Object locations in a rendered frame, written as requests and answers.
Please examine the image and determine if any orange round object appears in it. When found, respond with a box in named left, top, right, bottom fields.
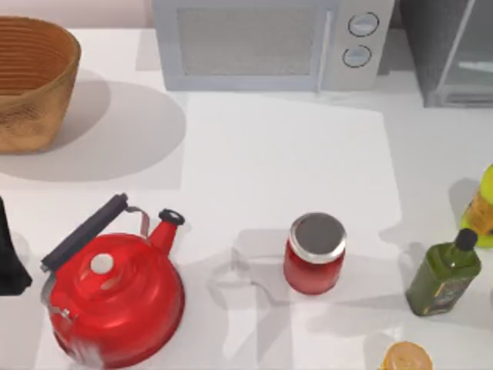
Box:
left=384, top=341, right=434, bottom=370

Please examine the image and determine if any round microwave knob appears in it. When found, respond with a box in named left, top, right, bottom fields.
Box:
left=341, top=44, right=374, bottom=69
left=347, top=11, right=381, bottom=37

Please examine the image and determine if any microwave door handle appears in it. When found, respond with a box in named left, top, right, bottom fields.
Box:
left=316, top=9, right=334, bottom=93

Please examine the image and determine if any red kettle with black handle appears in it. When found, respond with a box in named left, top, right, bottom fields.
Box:
left=40, top=193, right=187, bottom=369

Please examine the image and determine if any pale microwave oven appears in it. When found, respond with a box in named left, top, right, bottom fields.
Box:
left=150, top=0, right=397, bottom=93

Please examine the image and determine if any microwave oven door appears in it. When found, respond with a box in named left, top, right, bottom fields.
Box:
left=150, top=0, right=333, bottom=93

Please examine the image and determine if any red jar with metal lid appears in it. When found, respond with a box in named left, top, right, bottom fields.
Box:
left=283, top=212, right=347, bottom=296

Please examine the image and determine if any yellow green bottle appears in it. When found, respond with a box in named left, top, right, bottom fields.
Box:
left=461, top=163, right=493, bottom=248

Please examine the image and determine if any grey cabinet with glass door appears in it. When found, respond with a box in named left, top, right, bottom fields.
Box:
left=399, top=0, right=493, bottom=109

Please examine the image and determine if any dark green bottle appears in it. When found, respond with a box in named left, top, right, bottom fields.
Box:
left=404, top=227, right=482, bottom=318

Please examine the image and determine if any woven wooden basket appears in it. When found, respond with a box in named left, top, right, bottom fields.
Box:
left=0, top=15, right=82, bottom=155

